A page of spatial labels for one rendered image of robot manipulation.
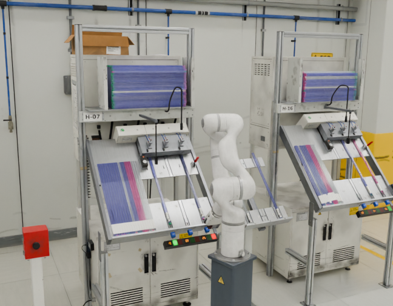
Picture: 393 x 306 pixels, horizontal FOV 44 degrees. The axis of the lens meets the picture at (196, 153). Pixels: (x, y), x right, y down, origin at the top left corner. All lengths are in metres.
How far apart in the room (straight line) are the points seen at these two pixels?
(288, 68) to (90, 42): 1.47
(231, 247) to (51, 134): 2.49
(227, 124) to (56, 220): 2.56
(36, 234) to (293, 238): 1.90
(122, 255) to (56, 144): 1.71
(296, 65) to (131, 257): 1.80
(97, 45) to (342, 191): 1.98
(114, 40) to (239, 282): 1.81
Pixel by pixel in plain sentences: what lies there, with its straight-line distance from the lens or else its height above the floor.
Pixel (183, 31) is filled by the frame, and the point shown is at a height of 1.88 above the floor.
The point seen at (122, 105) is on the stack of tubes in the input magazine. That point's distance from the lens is 3.08.
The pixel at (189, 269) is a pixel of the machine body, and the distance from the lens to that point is 3.39.
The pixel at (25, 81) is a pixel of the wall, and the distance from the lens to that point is 4.48.
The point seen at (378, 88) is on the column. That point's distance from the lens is 5.60.
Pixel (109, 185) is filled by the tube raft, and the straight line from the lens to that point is 2.94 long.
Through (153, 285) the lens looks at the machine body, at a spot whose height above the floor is 0.23.
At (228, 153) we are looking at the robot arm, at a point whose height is 1.23.
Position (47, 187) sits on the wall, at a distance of 4.65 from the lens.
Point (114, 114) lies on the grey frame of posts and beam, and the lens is 3.10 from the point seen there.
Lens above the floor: 1.74
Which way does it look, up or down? 12 degrees down
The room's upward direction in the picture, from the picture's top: 1 degrees clockwise
